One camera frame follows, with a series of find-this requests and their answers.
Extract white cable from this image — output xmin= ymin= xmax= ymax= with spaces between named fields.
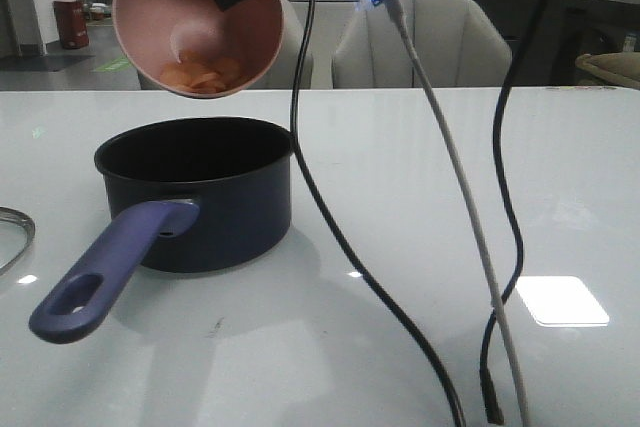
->
xmin=385 ymin=0 xmax=532 ymax=427

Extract white cabinet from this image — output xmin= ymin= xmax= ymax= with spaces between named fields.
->
xmin=308 ymin=0 xmax=373 ymax=90

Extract left grey upholstered chair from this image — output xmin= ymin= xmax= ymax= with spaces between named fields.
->
xmin=137 ymin=0 xmax=314 ymax=90

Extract orange ham slices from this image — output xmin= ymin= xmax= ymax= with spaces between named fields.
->
xmin=159 ymin=49 xmax=249 ymax=95

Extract red trash bin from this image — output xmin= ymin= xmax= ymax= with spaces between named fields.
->
xmin=53 ymin=0 xmax=89 ymax=49

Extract right grey upholstered chair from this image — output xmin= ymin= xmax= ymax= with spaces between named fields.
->
xmin=331 ymin=0 xmax=512 ymax=89

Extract pink bowl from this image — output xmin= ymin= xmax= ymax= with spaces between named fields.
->
xmin=112 ymin=0 xmax=284 ymax=99

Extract glass lid with blue knob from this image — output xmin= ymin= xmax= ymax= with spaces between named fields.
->
xmin=1 ymin=206 xmax=36 ymax=275

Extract grey upholstered chair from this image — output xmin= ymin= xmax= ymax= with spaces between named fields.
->
xmin=331 ymin=0 xmax=512 ymax=89
xmin=137 ymin=0 xmax=314 ymax=90

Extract dark blue saucepan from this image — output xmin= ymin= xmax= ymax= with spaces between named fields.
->
xmin=28 ymin=117 xmax=293 ymax=344

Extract black thin cable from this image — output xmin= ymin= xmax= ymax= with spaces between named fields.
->
xmin=289 ymin=0 xmax=468 ymax=427

